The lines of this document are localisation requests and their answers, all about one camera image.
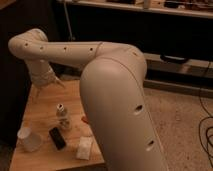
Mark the black phone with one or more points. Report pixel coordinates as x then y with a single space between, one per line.
57 138

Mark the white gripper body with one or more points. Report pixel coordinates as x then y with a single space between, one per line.
41 73

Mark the low wooden shelf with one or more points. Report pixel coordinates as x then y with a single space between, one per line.
183 75

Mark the clear plastic bottle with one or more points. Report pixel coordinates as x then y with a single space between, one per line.
63 117

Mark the translucent plastic cup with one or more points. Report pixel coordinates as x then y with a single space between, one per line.
30 140

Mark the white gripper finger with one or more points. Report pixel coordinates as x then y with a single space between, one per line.
37 92
59 82

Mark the red small object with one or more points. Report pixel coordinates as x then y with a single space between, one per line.
84 119

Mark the wooden table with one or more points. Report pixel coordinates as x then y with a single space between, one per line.
40 116

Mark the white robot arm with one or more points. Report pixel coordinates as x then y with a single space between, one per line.
123 128

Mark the upper workbench shelf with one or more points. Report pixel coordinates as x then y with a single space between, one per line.
145 6

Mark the black object on shelf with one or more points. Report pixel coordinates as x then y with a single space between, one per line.
174 60

